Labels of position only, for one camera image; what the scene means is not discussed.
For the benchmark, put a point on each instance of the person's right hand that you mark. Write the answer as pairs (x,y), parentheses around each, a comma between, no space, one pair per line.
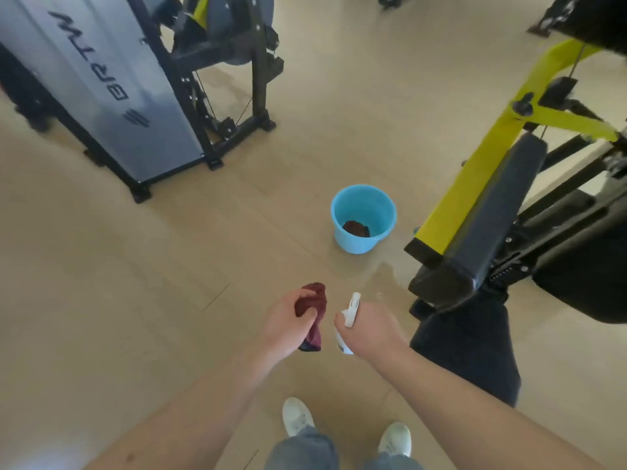
(374,332)

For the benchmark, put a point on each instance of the person's left hand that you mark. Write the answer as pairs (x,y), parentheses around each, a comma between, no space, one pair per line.
(281,324)

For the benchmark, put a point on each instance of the person's left thumb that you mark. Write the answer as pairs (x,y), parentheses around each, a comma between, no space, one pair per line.
(306,315)

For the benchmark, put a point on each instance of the dark red cleaning cloth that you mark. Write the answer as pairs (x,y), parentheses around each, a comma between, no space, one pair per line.
(313,313)

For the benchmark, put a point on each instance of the white spray bottle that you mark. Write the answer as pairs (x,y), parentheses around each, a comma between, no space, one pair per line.
(348,318)

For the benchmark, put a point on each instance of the person's left forearm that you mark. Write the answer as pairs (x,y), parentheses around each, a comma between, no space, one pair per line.
(193,411)

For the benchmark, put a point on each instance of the person's right forearm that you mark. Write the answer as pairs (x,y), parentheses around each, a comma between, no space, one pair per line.
(482,411)

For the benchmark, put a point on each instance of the dark brown cloth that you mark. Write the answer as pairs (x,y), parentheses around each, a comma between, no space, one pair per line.
(356,228)

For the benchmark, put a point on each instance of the person's white left shoe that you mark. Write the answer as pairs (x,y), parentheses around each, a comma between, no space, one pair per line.
(297,417)

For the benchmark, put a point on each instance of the person's white shoe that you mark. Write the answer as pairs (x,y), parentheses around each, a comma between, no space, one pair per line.
(396,439)
(297,417)

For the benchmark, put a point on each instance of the light blue plastic bucket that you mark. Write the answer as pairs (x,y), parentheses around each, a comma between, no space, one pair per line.
(363,218)

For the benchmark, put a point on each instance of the person's grey jeans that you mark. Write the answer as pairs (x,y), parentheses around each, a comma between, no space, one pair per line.
(333,452)

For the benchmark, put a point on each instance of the person's white right shoe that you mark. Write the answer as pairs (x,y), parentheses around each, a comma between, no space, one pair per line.
(396,439)

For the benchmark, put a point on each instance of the black padded machine seat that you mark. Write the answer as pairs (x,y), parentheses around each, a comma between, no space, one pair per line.
(482,225)

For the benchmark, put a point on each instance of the yellow and black gym machine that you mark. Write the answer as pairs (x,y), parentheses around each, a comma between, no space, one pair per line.
(519,156)

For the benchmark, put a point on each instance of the grey panel gym machine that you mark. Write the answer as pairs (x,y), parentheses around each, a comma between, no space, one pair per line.
(122,83)

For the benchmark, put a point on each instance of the black gym equipment base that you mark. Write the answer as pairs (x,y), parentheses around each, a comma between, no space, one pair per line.
(575,17)

